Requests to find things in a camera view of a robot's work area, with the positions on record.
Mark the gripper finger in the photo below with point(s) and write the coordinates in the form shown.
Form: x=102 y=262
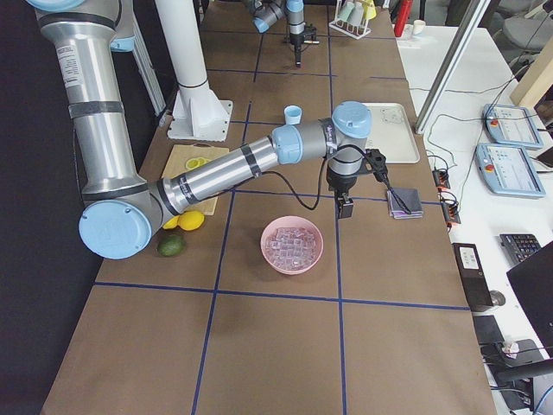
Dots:
x=345 y=206
x=298 y=55

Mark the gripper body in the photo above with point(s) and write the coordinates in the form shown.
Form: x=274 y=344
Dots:
x=340 y=183
x=297 y=40

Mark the clear ice cubes pile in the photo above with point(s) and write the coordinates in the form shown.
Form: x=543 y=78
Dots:
x=291 y=248

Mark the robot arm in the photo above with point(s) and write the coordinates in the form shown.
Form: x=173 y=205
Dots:
x=123 y=210
x=266 y=13

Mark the green cup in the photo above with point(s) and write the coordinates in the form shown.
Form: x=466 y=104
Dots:
x=346 y=8

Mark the white cup lower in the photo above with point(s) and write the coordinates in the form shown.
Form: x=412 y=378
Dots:
x=356 y=18

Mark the metal cup rack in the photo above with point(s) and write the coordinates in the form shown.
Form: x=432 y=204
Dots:
x=346 y=29

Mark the yellow cup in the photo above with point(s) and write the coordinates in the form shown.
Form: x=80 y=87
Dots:
x=369 y=8

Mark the blue plastic cup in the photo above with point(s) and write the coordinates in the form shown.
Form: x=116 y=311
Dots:
x=292 y=114

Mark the white paper cup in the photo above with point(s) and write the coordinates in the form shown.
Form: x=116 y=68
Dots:
x=418 y=26

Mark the cream bear tray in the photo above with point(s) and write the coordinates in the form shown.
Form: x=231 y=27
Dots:
x=391 y=133

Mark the grey folded cloth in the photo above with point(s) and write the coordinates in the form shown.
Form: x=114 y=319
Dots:
x=404 y=203

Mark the pink bowl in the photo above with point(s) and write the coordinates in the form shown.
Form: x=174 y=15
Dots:
x=292 y=221

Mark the orange black power strips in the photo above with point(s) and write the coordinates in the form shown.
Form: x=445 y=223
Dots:
x=449 y=202

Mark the red cylinder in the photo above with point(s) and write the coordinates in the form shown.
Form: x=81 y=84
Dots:
x=402 y=13

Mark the blue teach pendant near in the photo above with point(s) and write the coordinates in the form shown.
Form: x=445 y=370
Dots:
x=507 y=170

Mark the blue teach pendant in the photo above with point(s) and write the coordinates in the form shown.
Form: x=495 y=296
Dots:
x=507 y=170
x=509 y=124

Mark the blue teach pendant far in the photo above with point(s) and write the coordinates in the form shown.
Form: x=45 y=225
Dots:
x=509 y=124

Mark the black box with label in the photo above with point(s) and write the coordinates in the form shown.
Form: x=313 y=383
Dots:
x=472 y=277

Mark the yellow lemon outer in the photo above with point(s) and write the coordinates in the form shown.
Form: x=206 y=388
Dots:
x=191 y=220

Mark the lemon slices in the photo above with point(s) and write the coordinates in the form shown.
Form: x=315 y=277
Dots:
x=196 y=162

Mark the bamboo cutting board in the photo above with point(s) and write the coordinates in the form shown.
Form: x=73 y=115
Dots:
x=185 y=157

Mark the black keyboard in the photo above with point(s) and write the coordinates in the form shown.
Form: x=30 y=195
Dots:
x=519 y=246

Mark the yellow lemon near avocado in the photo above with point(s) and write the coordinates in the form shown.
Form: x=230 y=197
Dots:
x=172 y=223

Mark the black computer mouse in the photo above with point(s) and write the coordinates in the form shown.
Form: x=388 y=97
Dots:
x=497 y=297

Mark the green avocado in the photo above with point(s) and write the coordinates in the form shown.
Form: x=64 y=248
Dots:
x=171 y=245

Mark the black laptop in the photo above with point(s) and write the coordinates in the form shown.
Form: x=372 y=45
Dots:
x=531 y=281

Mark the white pole mount base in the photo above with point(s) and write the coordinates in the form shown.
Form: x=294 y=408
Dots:
x=198 y=113

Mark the aluminium frame post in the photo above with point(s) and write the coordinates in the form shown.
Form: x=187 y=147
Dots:
x=469 y=23

